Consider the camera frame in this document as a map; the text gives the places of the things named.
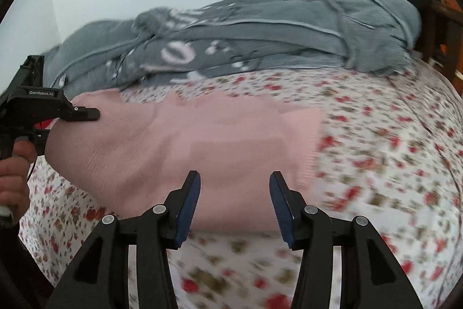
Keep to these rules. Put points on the orange wooden door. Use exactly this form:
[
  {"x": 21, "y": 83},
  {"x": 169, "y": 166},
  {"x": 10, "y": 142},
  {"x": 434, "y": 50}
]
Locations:
[{"x": 445, "y": 57}]

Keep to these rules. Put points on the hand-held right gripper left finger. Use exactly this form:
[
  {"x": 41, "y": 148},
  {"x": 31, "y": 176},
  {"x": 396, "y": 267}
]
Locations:
[{"x": 188, "y": 208}]

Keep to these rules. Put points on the grey floral blanket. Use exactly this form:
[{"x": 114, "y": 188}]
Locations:
[{"x": 253, "y": 30}]

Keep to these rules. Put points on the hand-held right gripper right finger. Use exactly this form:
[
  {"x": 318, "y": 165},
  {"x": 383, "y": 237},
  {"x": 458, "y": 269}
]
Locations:
[{"x": 282, "y": 208}]

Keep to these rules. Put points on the floral bed sheet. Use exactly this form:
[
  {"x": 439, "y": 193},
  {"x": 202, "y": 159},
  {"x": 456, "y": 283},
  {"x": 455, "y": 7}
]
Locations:
[{"x": 379, "y": 167}]

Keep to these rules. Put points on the pink knit sweater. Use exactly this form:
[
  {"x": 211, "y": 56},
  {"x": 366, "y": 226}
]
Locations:
[{"x": 181, "y": 149}]

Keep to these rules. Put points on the person's left hand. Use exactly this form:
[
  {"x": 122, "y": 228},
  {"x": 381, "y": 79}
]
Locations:
[{"x": 14, "y": 182}]

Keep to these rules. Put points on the dark wooden chair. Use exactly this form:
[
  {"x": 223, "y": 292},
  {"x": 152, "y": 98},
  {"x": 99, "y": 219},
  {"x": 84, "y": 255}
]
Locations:
[{"x": 441, "y": 26}]

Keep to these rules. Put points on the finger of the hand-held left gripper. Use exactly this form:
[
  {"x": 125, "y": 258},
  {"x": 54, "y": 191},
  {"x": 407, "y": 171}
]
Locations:
[
  {"x": 85, "y": 114},
  {"x": 40, "y": 139}
]

